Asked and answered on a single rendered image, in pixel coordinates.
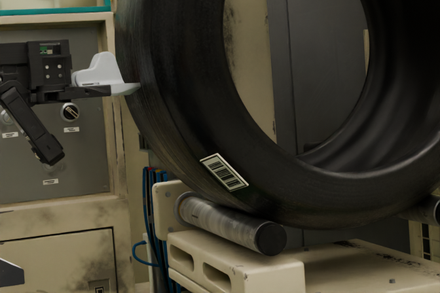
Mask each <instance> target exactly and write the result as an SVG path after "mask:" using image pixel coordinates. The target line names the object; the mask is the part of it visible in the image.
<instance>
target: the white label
mask: <svg viewBox="0 0 440 293"><path fill-rule="evenodd" d="M200 162H201V163H202V164H203V165H204V166H205V167H206V168H207V169H208V170H209V171H210V172H211V173H212V174H213V175H214V176H215V177H216V178H217V179H218V180H219V181H220V182H221V183H222V184H223V185H224V186H225V187H226V188H227V189H228V190H229V191H230V192H231V191H234V190H237V189H240V188H243V187H246V186H248V185H249V184H248V183H247V182H246V181H245V180H244V179H243V178H242V177H241V176H240V175H239V174H238V173H237V172H236V171H235V170H234V169H233V168H232V167H231V166H230V165H229V164H228V163H227V162H226V161H225V160H224V159H223V158H222V157H221V156H220V155H219V154H218V153H217V154H214V155H211V156H208V157H207V158H204V159H202V160H200Z"/></svg>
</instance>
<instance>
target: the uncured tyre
mask: <svg viewBox="0 0 440 293"><path fill-rule="evenodd" d="M360 1H361V4H362V7H363V10H364V13H365V17H366V21H367V27H368V31H369V64H368V69H367V75H366V78H365V83H364V85H363V89H362V91H361V94H360V96H359V99H358V101H357V103H356V105H355V106H354V108H353V110H352V112H351V113H350V114H349V116H348V117H347V119H346V120H345V121H344V123H343V124H342V125H341V126H340V128H339V129H338V130H337V131H336V132H334V134H332V135H331V136H330V137H329V138H327V139H326V140H325V141H324V142H322V143H321V144H319V145H318V146H316V147H314V148H312V149H310V150H308V151H306V152H304V153H302V154H299V155H296V156H292V155H290V154H289V153H288V152H286V151H285V150H284V149H282V148H281V147H280V146H278V145H277V144H276V143H275V142H274V141H273V140H272V139H271V138H270V137H269V136H268V135H267V134H266V133H265V132H264V131H263V130H262V129H261V128H260V127H259V126H258V124H257V123H256V122H255V121H254V119H253V118H252V116H251V115H250V113H249V112H248V110H247V109H246V107H245V105H244V104H243V102H242V100H241V98H240V96H239V94H238V91H237V89H236V87H235V85H234V82H233V79H232V76H231V73H230V69H229V65H228V62H227V56H226V52H225V43H224V35H223V14H224V6H225V0H118V3H117V11H116V17H115V55H116V61H117V65H118V67H119V71H120V74H121V77H122V79H123V81H124V83H125V84H126V83H138V82H140V84H141V88H139V89H138V90H136V91H135V92H133V93H132V94H130V95H124V98H125V100H126V104H127V106H128V108H129V111H130V114H131V115H132V118H133V119H134V122H135V124H136V126H137V128H138V130H139V132H140V133H141V135H142V136H143V138H144V139H145V141H146V143H147V144H148V145H149V147H150V148H151V150H152V151H153V152H154V153H155V155H156V156H157V158H158V159H159V160H160V161H161V162H162V163H163V164H164V165H165V166H166V167H167V168H168V169H169V170H170V171H171V172H172V173H173V174H174V175H175V176H176V177H177V178H178V179H179V180H180V181H182V182H183V183H184V184H186V185H187V186H188V187H189V188H191V189H193V190H194V191H195V192H197V193H199V194H200V195H202V196H204V197H205V198H208V199H209V200H211V201H213V202H215V203H218V204H220V205H222V206H225V207H228V208H231V209H235V210H237V211H241V212H243V213H247V214H249V215H253V216H257V217H259V218H263V219H265V220H269V221H271V222H275V223H277V224H280V225H283V226H288V227H292V228H298V229H303V230H321V231H325V230H343V229H348V228H355V227H358V226H363V225H366V224H370V223H373V222H377V221H380V220H384V219H386V218H389V217H391V216H394V215H396V214H398V213H400V212H403V211H404V210H406V209H408V208H410V207H412V206H413V205H415V204H417V203H418V202H420V201H422V200H423V199H424V198H426V197H427V196H429V195H430V194H431V193H432V192H433V191H435V190H436V189H437V188H439V187H440V0H360ZM217 153H218V154H219V155H220V156H221V157H222V158H223V159H224V160H225V161H226V162H227V163H228V164H229V165H230V166H231V167H232V168H233V169H234V170H235V171H236V172H237V173H238V174H239V175H240V176H241V177H242V178H243V179H244V180H245V181H246V182H247V183H248V184H249V185H248V186H246V187H243V188H240V189H237V190H234V191H231V192H230V191H229V190H228V189H227V188H226V187H225V186H224V185H223V184H222V183H221V182H220V181H219V180H218V179H217V178H216V177H215V176H214V175H213V174H212V173H211V172H210V171H209V170H208V169H207V168H206V167H205V166H204V165H203V164H202V163H201V162H200V160H202V159H204V158H207V157H208V156H211V155H214V154H217Z"/></svg>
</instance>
